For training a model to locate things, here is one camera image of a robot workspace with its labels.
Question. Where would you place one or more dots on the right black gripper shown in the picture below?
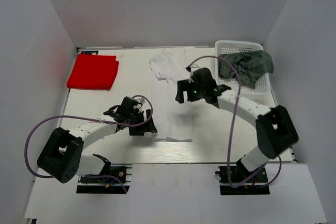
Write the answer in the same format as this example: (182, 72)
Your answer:
(185, 85)

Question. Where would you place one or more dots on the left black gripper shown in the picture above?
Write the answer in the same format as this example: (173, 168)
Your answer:
(149, 127)

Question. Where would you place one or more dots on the white t shirt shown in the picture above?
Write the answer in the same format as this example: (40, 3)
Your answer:
(172, 119)

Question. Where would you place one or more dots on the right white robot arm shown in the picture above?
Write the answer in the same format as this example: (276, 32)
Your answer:
(274, 127)

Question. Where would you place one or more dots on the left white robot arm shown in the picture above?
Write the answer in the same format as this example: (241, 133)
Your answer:
(62, 156)

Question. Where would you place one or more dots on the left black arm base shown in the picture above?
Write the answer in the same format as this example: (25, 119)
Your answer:
(117, 181)

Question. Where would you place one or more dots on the grey t shirt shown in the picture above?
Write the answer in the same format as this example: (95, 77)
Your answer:
(250, 65)

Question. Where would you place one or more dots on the white plastic basket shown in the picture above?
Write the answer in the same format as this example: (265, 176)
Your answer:
(262, 86)

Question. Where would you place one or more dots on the folded red t shirt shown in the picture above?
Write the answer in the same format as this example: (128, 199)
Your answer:
(93, 72)

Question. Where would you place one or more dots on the blue label sticker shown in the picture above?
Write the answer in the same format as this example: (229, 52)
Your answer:
(90, 52)

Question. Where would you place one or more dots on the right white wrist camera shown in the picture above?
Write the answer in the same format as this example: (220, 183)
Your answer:
(192, 77)

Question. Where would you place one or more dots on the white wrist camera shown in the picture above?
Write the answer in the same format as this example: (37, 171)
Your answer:
(192, 77)
(141, 100)

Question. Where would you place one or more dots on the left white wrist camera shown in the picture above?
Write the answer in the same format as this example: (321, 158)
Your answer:
(141, 100)

